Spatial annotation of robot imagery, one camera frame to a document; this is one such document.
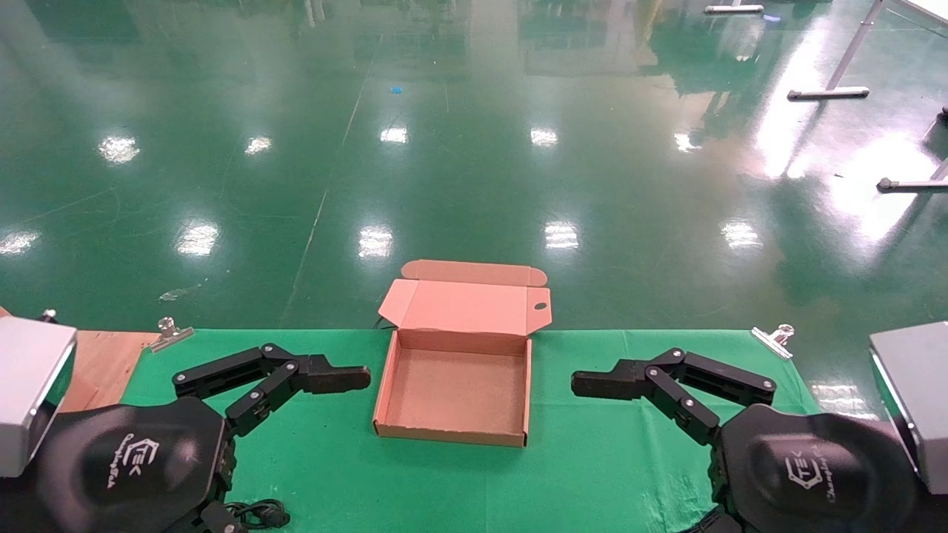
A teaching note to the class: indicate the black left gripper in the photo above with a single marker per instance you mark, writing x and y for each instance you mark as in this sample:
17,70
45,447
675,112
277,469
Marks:
126,459

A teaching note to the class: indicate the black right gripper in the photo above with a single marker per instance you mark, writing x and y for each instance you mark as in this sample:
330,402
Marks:
815,474

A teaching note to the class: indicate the brown cardboard box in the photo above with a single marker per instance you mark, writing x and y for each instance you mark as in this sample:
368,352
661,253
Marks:
459,392

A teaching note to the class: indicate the silver binder clip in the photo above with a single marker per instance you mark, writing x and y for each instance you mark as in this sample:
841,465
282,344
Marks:
169,337
49,316
770,342

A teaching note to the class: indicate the clear plastic floor scrap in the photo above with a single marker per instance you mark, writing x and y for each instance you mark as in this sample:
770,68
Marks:
178,293

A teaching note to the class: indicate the green table cloth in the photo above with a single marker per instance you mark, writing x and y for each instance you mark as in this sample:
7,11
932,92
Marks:
592,481

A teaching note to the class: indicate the grey metal table leg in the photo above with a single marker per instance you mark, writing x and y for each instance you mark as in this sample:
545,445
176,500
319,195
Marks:
911,183
733,9
828,93

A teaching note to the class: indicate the white table top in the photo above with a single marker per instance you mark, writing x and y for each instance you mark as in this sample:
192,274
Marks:
935,9

